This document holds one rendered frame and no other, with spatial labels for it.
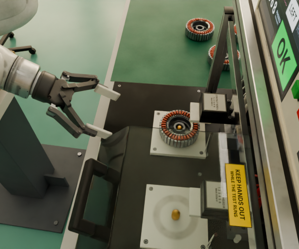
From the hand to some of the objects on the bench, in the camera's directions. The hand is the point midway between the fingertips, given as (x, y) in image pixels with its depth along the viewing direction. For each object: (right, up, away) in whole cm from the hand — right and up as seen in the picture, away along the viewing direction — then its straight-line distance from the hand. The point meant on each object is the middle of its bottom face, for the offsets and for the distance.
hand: (110, 114), depth 78 cm
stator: (+19, -5, +4) cm, 20 cm away
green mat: (+47, +33, +36) cm, 68 cm away
